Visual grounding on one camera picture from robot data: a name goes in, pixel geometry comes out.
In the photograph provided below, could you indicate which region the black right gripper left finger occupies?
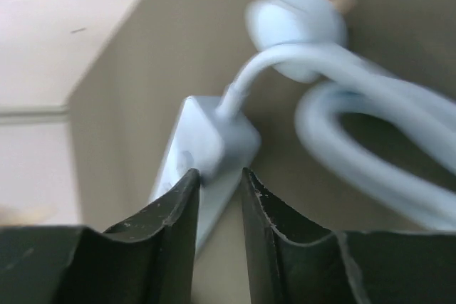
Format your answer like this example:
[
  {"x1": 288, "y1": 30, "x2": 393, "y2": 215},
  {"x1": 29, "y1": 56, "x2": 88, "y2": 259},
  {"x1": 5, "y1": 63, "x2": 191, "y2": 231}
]
[{"x1": 1, "y1": 169, "x2": 200, "y2": 303}]

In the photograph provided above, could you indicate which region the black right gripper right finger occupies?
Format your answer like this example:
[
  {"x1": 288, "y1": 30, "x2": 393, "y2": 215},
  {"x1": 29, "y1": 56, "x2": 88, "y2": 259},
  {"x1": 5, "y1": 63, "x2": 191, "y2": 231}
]
[{"x1": 241, "y1": 169, "x2": 455, "y2": 303}]

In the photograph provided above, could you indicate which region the light blue power strip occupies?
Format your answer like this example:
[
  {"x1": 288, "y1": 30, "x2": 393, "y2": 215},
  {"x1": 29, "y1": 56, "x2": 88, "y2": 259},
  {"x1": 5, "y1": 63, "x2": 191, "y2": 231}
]
[{"x1": 149, "y1": 96, "x2": 261, "y2": 251}]

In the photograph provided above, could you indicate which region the light blue power cable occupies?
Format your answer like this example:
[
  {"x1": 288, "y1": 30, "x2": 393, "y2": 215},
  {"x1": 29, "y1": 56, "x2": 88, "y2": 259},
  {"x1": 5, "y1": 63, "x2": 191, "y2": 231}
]
[{"x1": 217, "y1": 0, "x2": 456, "y2": 232}]

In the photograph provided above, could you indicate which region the orange cube plug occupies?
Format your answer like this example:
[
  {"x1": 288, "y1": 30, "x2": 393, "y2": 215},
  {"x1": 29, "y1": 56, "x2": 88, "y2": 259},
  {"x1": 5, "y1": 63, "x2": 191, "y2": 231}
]
[{"x1": 0, "y1": 204, "x2": 58, "y2": 227}]

